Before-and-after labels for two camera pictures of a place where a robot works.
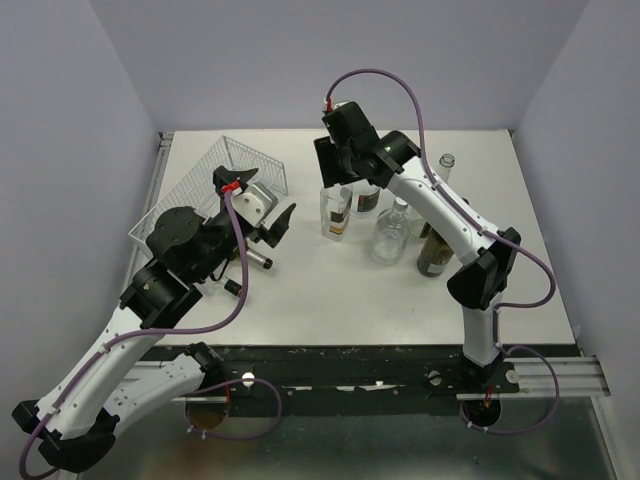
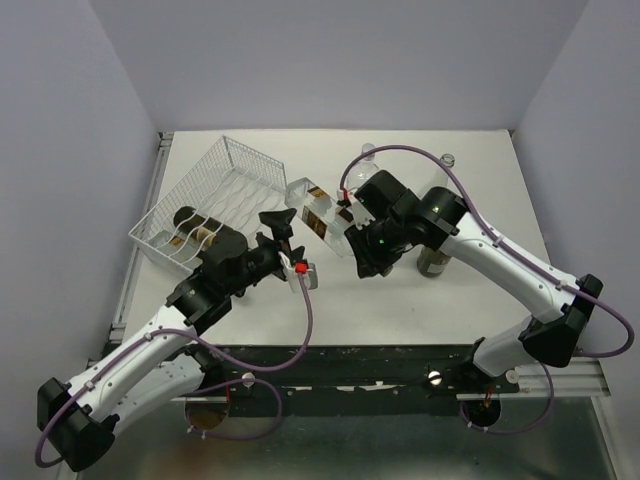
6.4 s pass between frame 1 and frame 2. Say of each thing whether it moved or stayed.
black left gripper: moved
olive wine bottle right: stayed
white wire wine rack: stayed
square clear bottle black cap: moved
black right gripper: moved
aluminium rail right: stayed
